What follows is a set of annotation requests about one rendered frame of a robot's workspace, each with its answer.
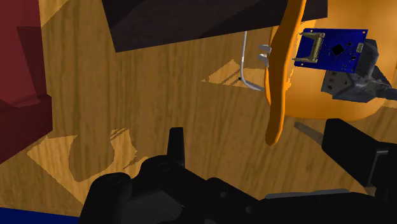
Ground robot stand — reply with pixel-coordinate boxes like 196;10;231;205
101;0;328;53

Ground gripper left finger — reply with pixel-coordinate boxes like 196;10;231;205
78;127;206;224

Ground blue flat object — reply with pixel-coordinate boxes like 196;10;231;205
0;206;80;224

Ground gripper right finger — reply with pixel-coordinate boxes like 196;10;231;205
321;118;397;199

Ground grey power adapter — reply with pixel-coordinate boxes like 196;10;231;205
320;38;397;104

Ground blue circuit board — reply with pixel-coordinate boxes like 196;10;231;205
292;28;369;74

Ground dark red armchair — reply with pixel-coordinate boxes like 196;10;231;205
0;0;54;165

